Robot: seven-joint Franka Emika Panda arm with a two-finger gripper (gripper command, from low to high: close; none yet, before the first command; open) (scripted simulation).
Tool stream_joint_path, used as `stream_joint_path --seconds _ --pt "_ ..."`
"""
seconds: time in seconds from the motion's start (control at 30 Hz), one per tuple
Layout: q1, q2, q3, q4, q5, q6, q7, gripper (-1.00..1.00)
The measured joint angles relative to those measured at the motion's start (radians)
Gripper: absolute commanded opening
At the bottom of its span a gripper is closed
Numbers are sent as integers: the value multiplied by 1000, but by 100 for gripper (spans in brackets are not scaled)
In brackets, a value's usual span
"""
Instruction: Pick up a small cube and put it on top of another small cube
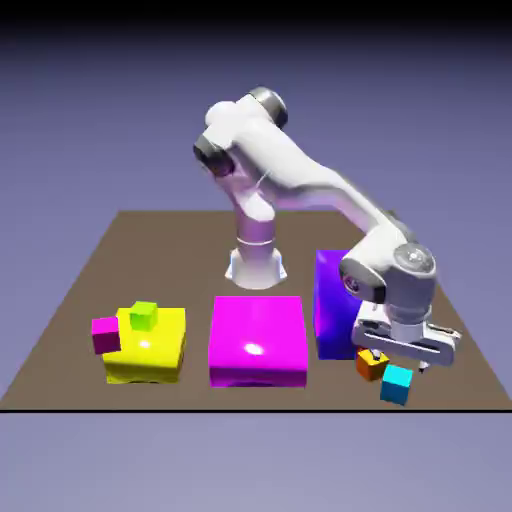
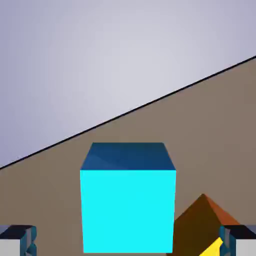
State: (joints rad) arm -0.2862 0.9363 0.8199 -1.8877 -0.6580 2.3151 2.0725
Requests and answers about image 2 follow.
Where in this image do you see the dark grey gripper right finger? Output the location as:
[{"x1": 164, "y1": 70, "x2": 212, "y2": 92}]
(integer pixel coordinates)
[{"x1": 218, "y1": 224, "x2": 256, "y2": 256}]

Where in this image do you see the small cyan cube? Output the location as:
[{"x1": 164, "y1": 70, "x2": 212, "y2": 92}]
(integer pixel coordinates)
[{"x1": 79, "y1": 142, "x2": 177, "y2": 254}]

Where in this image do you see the large orange box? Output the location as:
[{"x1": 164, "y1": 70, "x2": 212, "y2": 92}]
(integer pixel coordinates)
[{"x1": 165, "y1": 193, "x2": 242, "y2": 256}]

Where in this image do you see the small yellow cube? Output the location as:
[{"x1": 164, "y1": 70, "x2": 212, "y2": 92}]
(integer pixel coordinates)
[{"x1": 199, "y1": 237, "x2": 224, "y2": 256}]

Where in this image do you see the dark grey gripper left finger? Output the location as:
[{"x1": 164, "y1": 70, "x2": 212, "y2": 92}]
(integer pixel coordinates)
[{"x1": 0, "y1": 224, "x2": 38, "y2": 256}]

